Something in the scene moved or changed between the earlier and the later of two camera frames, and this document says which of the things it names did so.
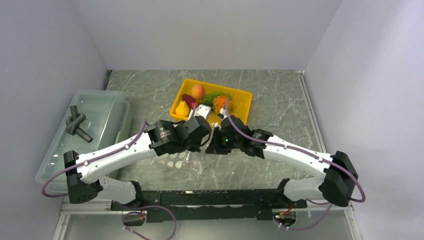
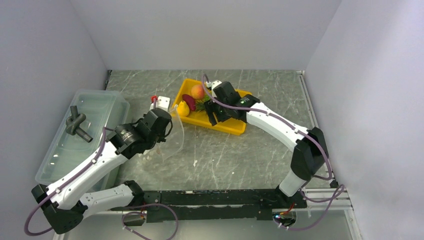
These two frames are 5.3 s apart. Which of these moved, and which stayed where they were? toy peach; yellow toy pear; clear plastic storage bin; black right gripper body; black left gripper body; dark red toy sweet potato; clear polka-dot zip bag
Moved: black left gripper body; clear polka-dot zip bag; black right gripper body
Stayed: dark red toy sweet potato; clear plastic storage bin; yellow toy pear; toy peach
